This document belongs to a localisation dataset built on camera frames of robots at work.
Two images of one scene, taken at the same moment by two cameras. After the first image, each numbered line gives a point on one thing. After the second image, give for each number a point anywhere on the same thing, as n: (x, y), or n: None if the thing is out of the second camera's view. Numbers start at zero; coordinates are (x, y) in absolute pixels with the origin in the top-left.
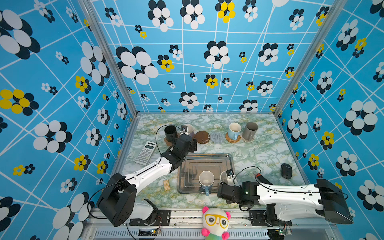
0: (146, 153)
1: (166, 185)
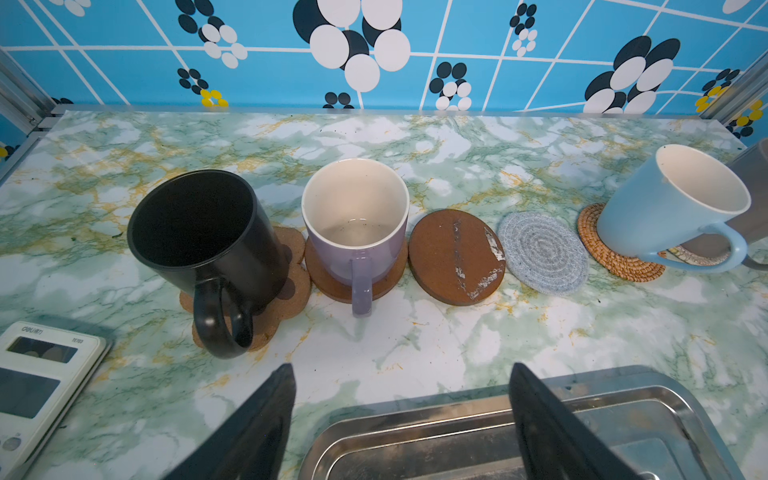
0: (44, 372)
1: None
